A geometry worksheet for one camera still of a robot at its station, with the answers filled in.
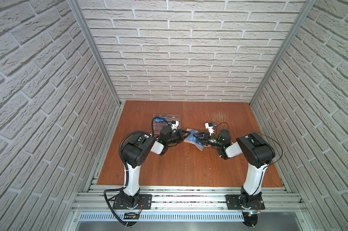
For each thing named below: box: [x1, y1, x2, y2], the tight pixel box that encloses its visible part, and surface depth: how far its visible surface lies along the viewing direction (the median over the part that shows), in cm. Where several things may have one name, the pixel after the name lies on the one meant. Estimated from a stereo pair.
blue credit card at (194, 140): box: [187, 128, 205, 150], surface depth 91 cm
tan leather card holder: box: [183, 128, 205, 152], surface depth 91 cm
